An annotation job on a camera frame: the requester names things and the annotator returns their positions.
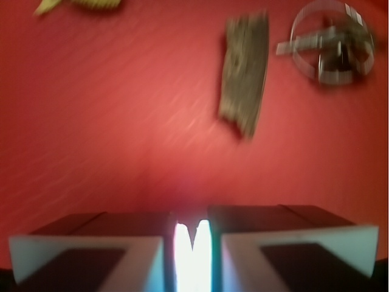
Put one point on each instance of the yellow microfiber cloth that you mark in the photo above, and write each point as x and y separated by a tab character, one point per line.
46	6

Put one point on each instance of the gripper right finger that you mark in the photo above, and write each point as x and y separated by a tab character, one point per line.
290	248

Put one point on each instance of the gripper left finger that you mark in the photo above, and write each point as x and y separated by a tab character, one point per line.
95	252

